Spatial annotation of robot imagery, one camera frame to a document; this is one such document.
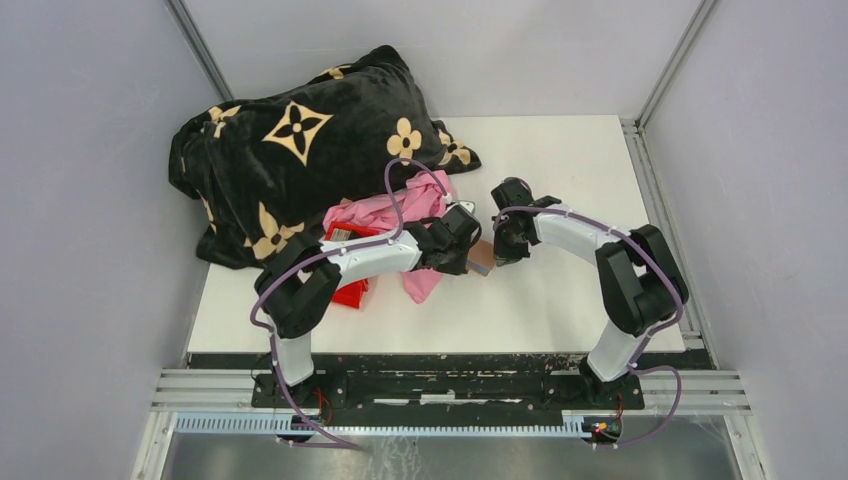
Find aluminium frame rails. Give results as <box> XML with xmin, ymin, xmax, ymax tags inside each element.
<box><xmin>152</xmin><ymin>369</ymin><xmax>752</xmax><ymax>415</ymax></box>

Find pink cloth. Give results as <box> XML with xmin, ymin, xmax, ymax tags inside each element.
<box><xmin>322</xmin><ymin>171</ymin><xmax>455</xmax><ymax>304</ymax></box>

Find tan leather card holder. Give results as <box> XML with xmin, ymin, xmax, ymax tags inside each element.
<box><xmin>466</xmin><ymin>240</ymin><xmax>496</xmax><ymax>277</ymax></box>

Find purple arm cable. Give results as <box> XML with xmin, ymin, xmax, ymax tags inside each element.
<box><xmin>491</xmin><ymin>176</ymin><xmax>686</xmax><ymax>450</ymax></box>
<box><xmin>248</xmin><ymin>157</ymin><xmax>458</xmax><ymax>452</ymax></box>

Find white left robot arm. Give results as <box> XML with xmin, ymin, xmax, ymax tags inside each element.
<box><xmin>250</xmin><ymin>201</ymin><xmax>481</xmax><ymax>407</ymax></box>

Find black floral blanket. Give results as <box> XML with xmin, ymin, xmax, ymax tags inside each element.
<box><xmin>168</xmin><ymin>45</ymin><xmax>481</xmax><ymax>269</ymax></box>

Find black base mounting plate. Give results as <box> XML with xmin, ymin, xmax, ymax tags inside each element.
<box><xmin>251</xmin><ymin>354</ymin><xmax>645</xmax><ymax>427</ymax></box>

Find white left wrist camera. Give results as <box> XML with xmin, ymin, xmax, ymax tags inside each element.
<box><xmin>446</xmin><ymin>200</ymin><xmax>476</xmax><ymax>216</ymax></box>

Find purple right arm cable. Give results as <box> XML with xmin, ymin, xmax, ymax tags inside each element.
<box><xmin>491</xmin><ymin>176</ymin><xmax>686</xmax><ymax>450</ymax></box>

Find blue slotted cable duct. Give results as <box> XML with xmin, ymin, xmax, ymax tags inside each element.
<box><xmin>173</xmin><ymin>413</ymin><xmax>624</xmax><ymax>439</ymax></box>

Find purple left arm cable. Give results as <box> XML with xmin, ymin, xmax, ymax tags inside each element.
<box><xmin>248</xmin><ymin>157</ymin><xmax>458</xmax><ymax>452</ymax></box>

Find red plastic bin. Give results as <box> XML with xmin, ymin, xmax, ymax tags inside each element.
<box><xmin>322</xmin><ymin>220</ymin><xmax>382</xmax><ymax>311</ymax></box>

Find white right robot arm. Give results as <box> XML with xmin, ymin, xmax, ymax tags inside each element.
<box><xmin>491</xmin><ymin>177</ymin><xmax>689</xmax><ymax>408</ymax></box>

